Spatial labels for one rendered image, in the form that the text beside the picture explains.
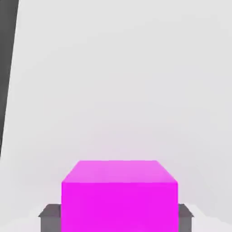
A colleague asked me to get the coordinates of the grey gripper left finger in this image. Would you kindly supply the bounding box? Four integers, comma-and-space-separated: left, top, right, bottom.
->
27, 203, 62, 232

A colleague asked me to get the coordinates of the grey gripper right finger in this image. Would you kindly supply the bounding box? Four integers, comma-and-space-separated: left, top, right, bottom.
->
178, 203, 207, 232

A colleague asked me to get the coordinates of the small magenta cube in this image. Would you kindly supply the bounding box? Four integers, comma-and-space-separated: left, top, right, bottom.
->
61, 160, 179, 232

